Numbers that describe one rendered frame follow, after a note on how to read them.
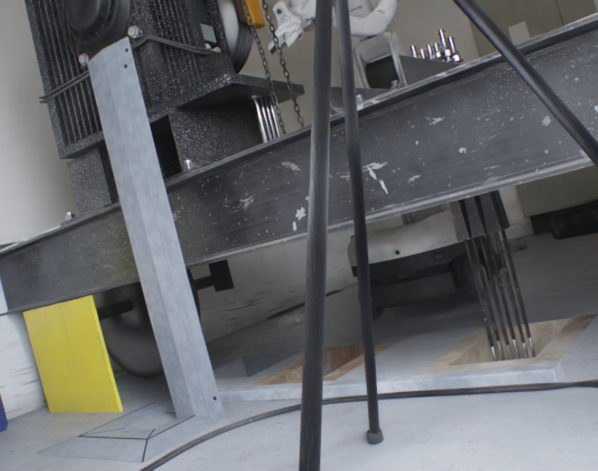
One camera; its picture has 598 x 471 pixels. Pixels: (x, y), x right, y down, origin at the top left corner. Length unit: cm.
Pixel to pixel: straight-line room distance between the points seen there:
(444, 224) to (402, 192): 103
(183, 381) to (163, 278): 29
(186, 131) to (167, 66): 23
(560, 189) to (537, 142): 317
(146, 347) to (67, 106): 101
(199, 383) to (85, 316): 63
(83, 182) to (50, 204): 85
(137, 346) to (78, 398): 37
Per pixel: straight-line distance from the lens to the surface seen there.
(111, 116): 184
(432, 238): 241
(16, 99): 315
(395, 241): 244
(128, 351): 273
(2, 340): 280
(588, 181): 441
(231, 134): 200
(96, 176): 217
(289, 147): 158
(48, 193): 308
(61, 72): 223
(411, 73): 138
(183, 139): 186
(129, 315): 263
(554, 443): 110
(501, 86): 132
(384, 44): 285
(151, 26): 200
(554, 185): 447
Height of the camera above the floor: 42
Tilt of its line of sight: 1 degrees up
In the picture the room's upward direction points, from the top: 15 degrees counter-clockwise
